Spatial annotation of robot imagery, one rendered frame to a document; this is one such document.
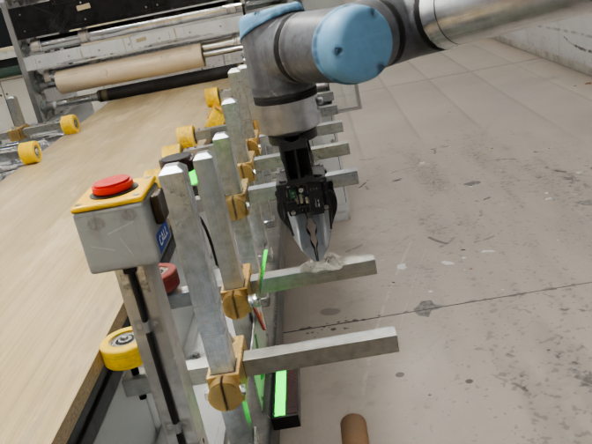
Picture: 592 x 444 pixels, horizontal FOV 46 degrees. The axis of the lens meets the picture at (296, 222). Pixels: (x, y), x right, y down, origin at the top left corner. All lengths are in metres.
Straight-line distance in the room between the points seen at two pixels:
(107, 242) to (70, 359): 0.47
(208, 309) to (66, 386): 0.23
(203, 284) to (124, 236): 0.33
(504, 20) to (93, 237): 0.50
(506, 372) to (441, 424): 0.34
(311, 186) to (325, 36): 0.23
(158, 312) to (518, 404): 1.74
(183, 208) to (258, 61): 0.22
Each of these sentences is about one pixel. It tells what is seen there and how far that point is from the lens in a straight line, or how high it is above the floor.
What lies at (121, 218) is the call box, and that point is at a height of 1.20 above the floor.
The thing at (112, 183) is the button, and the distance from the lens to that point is 0.68.
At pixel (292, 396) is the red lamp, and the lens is 1.24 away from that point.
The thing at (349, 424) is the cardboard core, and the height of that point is 0.08.
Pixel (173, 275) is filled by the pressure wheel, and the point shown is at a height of 0.90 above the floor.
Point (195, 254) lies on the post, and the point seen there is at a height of 1.05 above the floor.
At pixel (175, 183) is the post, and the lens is 0.94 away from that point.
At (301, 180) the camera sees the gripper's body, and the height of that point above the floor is 1.12.
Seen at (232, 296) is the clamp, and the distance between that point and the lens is 1.24.
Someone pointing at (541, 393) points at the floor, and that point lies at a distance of 2.38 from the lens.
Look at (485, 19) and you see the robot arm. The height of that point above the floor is 1.29.
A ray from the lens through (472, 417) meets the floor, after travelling 2.29.
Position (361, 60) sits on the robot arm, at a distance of 0.84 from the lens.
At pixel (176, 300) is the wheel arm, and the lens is 1.34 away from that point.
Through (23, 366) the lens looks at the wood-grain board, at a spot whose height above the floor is 0.90.
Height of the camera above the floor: 1.39
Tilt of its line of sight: 20 degrees down
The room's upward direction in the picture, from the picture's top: 11 degrees counter-clockwise
